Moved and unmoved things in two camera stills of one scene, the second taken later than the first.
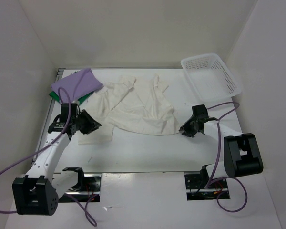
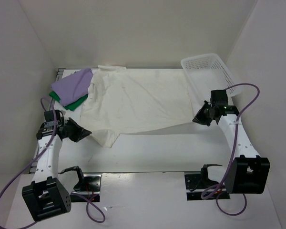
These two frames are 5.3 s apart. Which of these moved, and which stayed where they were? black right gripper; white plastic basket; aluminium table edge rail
Moved: black right gripper
Stayed: aluminium table edge rail; white plastic basket
